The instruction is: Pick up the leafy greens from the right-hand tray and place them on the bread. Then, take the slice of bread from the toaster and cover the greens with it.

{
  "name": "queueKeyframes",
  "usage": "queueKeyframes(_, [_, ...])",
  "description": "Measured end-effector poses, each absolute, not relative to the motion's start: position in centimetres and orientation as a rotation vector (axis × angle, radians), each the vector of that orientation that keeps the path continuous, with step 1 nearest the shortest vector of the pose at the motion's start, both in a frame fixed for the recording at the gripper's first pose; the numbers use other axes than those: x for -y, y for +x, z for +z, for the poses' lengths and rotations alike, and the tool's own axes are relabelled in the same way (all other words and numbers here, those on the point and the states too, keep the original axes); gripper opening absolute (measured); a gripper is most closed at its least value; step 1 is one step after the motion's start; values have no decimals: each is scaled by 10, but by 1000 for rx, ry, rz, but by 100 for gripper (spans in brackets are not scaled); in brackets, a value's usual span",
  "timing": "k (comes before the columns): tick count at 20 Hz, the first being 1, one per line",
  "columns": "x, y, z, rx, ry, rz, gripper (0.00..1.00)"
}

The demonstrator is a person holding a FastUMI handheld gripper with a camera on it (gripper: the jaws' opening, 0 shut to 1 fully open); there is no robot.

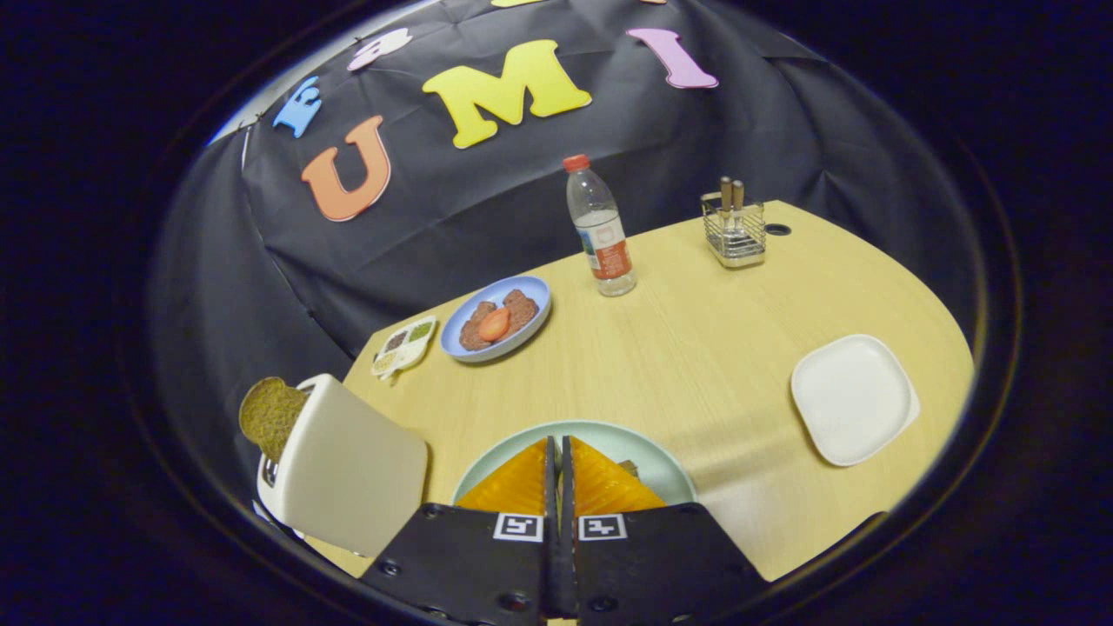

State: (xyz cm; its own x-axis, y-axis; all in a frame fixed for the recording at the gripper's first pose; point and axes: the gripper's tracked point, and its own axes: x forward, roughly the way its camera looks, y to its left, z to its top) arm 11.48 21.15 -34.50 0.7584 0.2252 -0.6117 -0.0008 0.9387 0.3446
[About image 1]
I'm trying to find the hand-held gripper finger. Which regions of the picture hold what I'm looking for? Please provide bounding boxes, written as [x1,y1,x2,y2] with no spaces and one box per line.
[358,437,562,626]
[561,435,770,626]

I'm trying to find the light green round plate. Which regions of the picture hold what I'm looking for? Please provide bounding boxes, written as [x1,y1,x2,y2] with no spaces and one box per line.
[450,421,698,509]

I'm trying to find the white toaster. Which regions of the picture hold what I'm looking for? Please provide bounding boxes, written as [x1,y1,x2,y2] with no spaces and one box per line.
[255,374,430,559]

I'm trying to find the brown meat patty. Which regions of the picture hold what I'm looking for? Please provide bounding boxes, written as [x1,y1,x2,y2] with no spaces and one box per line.
[458,301,497,352]
[502,289,540,336]

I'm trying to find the white divided seasoning tray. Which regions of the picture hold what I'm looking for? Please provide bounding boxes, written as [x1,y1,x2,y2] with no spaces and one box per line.
[370,316,438,381]

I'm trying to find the blue round plate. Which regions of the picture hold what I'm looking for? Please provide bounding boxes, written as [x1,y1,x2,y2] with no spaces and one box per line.
[439,275,553,363]

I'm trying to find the white square plate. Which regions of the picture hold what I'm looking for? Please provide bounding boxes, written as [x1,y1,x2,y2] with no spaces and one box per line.
[790,334,921,468]

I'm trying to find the clear water bottle red cap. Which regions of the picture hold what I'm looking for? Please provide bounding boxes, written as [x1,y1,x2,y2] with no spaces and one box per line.
[562,154,638,298]

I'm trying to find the metal wire cutlery holder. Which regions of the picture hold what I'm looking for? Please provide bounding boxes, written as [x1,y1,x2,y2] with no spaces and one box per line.
[701,191,768,269]

